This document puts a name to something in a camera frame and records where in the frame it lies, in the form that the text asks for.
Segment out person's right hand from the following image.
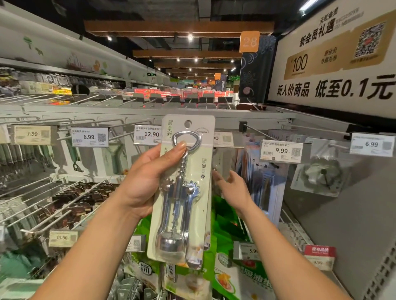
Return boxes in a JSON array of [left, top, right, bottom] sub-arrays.
[[212, 168, 255, 214]]

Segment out person's left hand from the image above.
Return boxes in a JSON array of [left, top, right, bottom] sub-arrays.
[[114, 142, 188, 218]]

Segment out corkscrew packet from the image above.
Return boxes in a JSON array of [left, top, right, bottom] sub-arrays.
[[147, 114, 216, 270]]

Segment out kitchen tools display rack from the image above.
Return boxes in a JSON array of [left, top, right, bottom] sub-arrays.
[[0, 93, 396, 300]]

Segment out person's right forearm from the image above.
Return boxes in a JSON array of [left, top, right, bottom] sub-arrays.
[[238, 199, 338, 300]]

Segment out blue card packets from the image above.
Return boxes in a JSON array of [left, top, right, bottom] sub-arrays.
[[238, 133, 288, 223]]

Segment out rows of hanging utensil packets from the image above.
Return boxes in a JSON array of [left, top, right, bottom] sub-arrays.
[[0, 142, 149, 300]]

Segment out group of green packets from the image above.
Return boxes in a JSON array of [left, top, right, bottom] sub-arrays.
[[124, 198, 279, 300]]

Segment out round steel cutter packet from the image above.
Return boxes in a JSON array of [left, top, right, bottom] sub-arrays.
[[291, 139, 347, 197]]

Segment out black chalkboard pillar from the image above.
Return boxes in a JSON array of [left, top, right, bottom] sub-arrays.
[[238, 34, 277, 105]]

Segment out orange aisle number sign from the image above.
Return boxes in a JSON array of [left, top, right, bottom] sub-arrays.
[[239, 31, 261, 54]]

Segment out white promo sign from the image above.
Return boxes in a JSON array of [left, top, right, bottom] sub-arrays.
[[267, 0, 396, 120]]

